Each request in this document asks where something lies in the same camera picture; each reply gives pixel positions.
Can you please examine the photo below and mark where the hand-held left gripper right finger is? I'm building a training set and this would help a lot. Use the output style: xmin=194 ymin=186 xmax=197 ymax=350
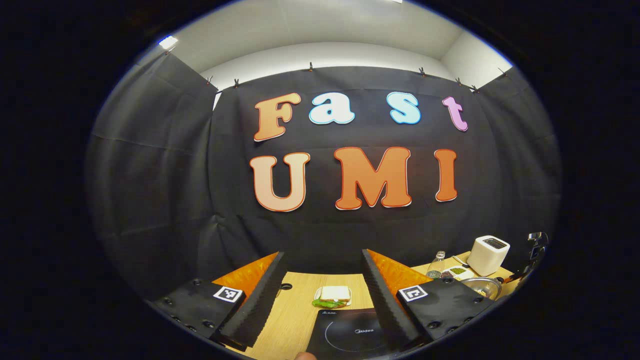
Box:
xmin=360 ymin=248 xmax=501 ymax=354

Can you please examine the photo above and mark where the black backdrop cloth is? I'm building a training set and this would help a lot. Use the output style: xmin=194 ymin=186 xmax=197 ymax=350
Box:
xmin=85 ymin=50 xmax=562 ymax=304

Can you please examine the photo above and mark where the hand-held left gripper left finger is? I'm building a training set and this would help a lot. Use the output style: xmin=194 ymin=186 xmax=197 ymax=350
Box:
xmin=147 ymin=251 xmax=289 ymax=353

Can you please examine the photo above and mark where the sandwich on white plate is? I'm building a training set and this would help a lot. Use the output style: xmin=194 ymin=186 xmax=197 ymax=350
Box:
xmin=311 ymin=285 xmax=353 ymax=309

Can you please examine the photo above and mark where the white divided bean dish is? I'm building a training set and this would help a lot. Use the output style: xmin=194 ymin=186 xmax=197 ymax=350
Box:
xmin=439 ymin=265 xmax=475 ymax=281

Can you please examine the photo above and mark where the row of black cloth clips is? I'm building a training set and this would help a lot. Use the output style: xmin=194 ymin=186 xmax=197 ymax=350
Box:
xmin=204 ymin=62 xmax=509 ymax=94

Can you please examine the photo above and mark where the white toaster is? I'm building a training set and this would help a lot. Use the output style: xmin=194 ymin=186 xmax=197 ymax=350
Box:
xmin=466 ymin=234 xmax=511 ymax=277

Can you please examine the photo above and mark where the steel pot with black handles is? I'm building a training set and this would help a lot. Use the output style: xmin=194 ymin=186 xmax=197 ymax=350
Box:
xmin=459 ymin=276 xmax=504 ymax=302

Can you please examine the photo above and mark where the clear plastic water bottle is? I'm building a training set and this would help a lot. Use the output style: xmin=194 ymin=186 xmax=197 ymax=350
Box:
xmin=426 ymin=250 xmax=447 ymax=280

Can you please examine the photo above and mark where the black induction cooktop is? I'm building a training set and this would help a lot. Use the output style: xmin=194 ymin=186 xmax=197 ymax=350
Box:
xmin=305 ymin=308 xmax=401 ymax=360

